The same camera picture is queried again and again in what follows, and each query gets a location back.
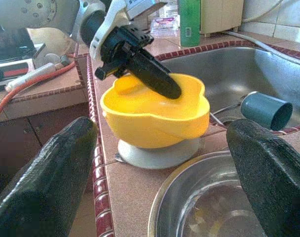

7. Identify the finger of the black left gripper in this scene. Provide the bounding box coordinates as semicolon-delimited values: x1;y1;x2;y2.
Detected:
126;51;182;100

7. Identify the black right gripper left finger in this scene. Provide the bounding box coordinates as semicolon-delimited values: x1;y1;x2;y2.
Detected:
0;116;99;237

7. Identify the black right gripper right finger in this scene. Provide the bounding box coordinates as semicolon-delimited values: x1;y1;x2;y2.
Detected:
226;118;300;237

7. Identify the yellow bowl grey suction base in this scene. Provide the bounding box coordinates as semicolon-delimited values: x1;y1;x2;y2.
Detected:
100;73;210;170

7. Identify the steel bowl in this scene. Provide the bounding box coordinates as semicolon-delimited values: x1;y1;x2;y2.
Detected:
147;150;266;237

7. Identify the teal cup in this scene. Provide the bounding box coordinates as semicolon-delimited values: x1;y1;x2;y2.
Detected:
240;91;294;131

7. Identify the black kitchen appliance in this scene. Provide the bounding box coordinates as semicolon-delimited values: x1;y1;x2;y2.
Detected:
0;14;46;87

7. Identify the clear packet purple label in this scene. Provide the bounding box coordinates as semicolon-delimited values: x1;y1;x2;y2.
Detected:
150;16;180;38

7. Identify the green dish soap bottle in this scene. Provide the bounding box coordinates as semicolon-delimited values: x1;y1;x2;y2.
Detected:
178;0;201;47

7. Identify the steel sink basin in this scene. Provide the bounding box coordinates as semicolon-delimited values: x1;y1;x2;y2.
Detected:
154;45;300;135

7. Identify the beige water ioniser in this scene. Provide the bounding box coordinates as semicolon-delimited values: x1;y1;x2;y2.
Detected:
199;0;244;35

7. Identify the thin white tube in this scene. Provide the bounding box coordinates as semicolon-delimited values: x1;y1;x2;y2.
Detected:
242;0;284;23

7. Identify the white cylindrical handle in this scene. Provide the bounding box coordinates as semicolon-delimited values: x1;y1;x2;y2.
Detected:
5;63;57;92

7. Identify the orange cable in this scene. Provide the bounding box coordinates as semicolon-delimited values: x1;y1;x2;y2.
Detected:
0;60;76;124

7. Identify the white drain hose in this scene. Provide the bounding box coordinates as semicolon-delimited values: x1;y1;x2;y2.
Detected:
223;31;300;62

